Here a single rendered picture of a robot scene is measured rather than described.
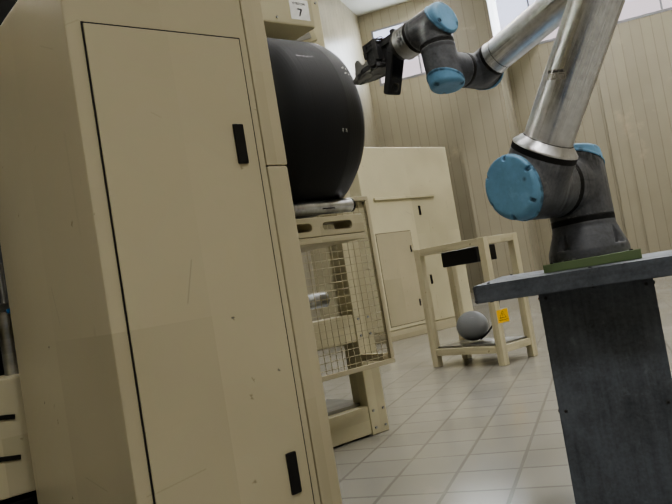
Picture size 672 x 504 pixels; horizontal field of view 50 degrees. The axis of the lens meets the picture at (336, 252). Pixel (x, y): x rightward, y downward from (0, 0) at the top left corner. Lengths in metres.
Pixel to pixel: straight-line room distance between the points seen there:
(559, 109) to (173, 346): 0.94
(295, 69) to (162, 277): 1.08
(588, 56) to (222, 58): 0.75
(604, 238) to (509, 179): 0.28
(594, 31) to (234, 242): 0.85
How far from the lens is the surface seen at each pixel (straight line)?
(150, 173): 1.26
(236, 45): 1.43
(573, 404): 1.78
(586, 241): 1.77
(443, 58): 1.89
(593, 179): 1.80
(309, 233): 2.15
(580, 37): 1.63
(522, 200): 1.64
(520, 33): 1.90
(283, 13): 2.82
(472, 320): 4.79
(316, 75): 2.19
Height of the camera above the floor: 0.65
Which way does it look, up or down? 3 degrees up
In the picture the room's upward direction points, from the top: 9 degrees counter-clockwise
